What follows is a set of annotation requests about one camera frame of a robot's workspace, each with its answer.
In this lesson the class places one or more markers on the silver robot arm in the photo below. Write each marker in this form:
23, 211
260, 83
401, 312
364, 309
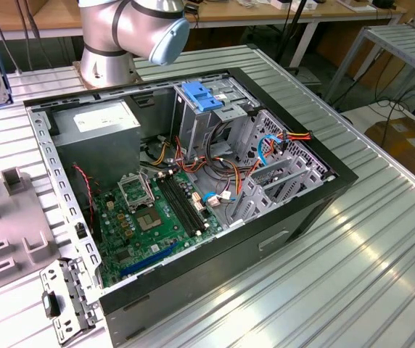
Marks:
102, 65

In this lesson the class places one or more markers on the grey metal disk bay cage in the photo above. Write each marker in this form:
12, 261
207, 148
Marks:
294, 181

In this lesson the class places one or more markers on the black RAM slot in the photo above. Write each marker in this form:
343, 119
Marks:
183, 204
192, 204
178, 204
188, 204

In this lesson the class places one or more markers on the grey metal optical drive cage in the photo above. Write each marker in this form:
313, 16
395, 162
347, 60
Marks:
193, 127

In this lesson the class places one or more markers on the CPU socket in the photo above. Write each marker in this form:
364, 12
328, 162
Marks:
148, 219

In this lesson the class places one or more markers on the blue plastic drive latch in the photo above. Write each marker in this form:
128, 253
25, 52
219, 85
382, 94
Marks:
200, 98

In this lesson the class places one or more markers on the green motherboard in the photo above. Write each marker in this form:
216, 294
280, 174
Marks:
146, 250

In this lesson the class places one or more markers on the black open PC case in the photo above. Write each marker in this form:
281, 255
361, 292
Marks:
211, 275

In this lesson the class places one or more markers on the blue expansion slot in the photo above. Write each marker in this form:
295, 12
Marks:
149, 260

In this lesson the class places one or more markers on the grey power supply unit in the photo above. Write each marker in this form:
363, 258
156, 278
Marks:
98, 152

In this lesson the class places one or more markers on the black case slider latch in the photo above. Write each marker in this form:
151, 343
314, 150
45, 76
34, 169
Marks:
80, 232

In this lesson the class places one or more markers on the black tripod stand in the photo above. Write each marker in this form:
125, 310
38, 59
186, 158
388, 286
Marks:
290, 36

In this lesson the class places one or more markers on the long wooden desk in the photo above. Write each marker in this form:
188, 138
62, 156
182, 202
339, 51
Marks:
251, 14

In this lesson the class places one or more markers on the white small boxes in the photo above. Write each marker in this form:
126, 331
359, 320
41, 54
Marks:
280, 4

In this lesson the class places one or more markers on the large brown cardboard box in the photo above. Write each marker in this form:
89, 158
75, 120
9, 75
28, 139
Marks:
407, 152

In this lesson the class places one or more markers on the grey parts rack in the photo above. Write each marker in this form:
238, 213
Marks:
11, 221

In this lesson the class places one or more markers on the metal slat side table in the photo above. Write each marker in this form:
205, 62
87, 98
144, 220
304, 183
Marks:
399, 43

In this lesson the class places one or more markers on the small brown cardboard box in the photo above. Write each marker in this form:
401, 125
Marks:
42, 6

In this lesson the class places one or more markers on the black device on desk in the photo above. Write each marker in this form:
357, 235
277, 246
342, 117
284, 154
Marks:
381, 3

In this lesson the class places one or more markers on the grey metal expansion bracket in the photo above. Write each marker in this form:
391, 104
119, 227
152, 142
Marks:
71, 290

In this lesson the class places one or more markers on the black bracket latch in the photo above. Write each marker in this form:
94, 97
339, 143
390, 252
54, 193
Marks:
51, 304

